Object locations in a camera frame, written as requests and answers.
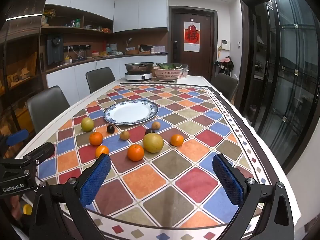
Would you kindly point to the colourful checkered tablecloth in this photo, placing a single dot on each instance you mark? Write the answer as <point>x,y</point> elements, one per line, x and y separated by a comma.
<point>175,165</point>

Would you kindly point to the yellow round object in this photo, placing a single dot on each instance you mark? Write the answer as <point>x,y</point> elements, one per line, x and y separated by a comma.
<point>27,208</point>

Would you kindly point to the orange tangerine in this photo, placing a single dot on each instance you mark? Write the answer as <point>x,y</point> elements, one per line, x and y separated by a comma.
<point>96,138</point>
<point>135,152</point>
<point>101,150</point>
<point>177,140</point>

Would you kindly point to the small pink white basket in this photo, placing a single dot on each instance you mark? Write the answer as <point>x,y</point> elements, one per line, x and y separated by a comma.
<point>184,73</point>

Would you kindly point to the red and white wall calendar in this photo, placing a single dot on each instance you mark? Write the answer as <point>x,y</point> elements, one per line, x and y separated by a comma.
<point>192,37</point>

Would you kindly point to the white intercom panel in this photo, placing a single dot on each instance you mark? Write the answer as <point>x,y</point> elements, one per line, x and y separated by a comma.
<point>225,44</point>

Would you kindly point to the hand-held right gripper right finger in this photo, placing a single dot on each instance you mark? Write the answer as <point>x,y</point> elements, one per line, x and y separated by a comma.
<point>230,180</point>

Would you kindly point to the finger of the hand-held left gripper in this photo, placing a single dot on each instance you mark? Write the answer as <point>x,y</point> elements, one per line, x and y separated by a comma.
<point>17,137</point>
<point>42,150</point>

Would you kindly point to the grey dining chair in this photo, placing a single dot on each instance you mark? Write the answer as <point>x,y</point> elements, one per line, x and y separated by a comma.
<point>47,107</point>
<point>226,85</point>
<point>100,78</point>

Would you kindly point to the dark purple plum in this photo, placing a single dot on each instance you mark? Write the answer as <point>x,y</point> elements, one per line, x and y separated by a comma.
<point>149,131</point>
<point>110,129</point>

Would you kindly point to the dark brown door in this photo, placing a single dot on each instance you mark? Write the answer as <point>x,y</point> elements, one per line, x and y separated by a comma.
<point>192,62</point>

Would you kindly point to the steel pot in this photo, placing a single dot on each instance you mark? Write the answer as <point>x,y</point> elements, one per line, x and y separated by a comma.
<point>138,67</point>

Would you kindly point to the yellow flower bouquet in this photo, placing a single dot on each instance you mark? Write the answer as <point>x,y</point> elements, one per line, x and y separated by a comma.
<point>48,13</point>

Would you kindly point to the pink colander basket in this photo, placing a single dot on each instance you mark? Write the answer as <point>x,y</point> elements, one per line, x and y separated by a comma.
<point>167,74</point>

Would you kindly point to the brown kiwifruit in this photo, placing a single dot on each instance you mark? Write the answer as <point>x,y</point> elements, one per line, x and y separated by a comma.
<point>156,125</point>
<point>124,135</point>

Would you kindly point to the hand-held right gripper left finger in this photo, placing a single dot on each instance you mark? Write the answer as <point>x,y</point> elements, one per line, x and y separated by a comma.
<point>96,180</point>

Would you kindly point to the black door lock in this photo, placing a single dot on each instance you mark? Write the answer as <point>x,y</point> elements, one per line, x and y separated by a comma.
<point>175,45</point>

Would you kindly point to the white upper cabinets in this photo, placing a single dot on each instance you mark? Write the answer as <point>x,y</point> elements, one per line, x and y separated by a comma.
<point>100,0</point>

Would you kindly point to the green leafy vegetables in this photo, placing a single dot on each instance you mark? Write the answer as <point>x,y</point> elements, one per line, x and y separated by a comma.
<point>166,66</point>

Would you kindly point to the black water dispenser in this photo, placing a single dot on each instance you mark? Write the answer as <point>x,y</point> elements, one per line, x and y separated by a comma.
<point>54,48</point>

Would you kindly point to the white cabinets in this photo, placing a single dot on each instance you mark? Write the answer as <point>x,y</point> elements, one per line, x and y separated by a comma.
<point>75,75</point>
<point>100,0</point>

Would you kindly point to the pink and black bags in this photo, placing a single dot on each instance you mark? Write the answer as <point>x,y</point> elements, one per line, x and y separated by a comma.
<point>225,63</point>

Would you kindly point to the blue rimmed white plate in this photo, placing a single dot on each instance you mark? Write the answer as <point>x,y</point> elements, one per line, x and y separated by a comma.
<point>131,112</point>

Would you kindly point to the white lower cabinets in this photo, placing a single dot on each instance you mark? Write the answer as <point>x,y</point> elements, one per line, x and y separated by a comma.
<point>75,75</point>

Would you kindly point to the yellow squeeze bottle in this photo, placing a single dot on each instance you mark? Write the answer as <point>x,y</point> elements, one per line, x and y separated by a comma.
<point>67,59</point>

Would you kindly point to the black framed glass sliding door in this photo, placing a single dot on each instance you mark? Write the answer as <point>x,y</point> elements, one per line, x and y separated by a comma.
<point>282,80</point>

